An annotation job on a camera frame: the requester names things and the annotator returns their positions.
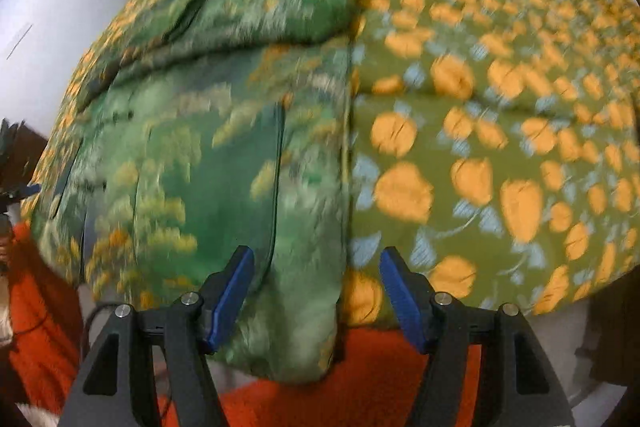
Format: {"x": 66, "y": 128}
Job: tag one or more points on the white fluffy rug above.
{"x": 5, "y": 317}

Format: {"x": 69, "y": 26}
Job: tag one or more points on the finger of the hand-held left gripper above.
{"x": 25, "y": 192}

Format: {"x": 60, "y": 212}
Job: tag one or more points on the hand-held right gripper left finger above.
{"x": 227, "y": 297}

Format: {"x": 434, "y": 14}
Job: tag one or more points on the orange shaggy rug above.
{"x": 40, "y": 347}

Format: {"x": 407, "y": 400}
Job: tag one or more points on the dark wooden dresser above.
{"x": 20, "y": 157}

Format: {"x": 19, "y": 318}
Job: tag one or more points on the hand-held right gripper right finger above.
{"x": 402, "y": 297}

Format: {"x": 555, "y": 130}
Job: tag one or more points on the green landscape print jacket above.
{"x": 215, "y": 167}

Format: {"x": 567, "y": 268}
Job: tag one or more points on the green quilt with orange flowers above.
{"x": 475, "y": 107}

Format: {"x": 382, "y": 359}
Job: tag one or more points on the white wall plate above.
{"x": 19, "y": 41}

